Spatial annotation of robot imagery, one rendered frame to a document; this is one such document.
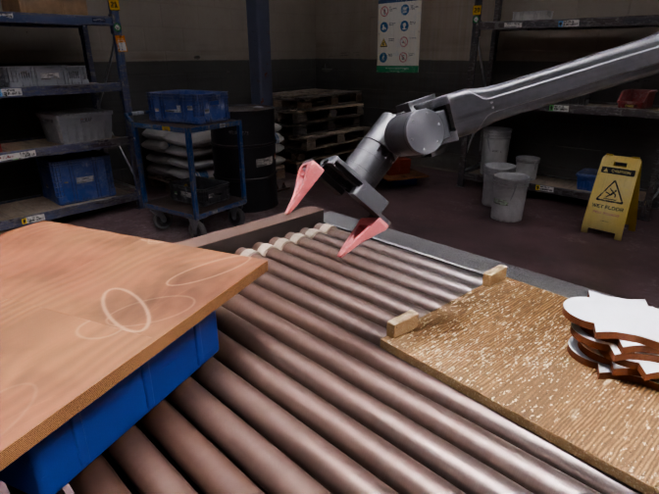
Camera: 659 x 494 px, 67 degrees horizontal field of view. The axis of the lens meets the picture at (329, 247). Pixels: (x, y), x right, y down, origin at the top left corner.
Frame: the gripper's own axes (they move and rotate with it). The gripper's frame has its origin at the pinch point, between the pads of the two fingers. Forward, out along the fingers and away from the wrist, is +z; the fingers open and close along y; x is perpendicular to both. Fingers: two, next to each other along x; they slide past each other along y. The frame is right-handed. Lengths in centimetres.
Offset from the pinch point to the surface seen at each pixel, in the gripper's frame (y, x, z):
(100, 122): -112, 399, -18
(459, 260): 37, 29, -20
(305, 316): 11.3, 15.5, 10.3
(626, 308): 39.1, -13.4, -17.4
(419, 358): 22.3, -3.9, 5.4
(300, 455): 11.7, -12.1, 23.5
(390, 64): 68, 500, -300
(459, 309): 29.6, 6.3, -6.3
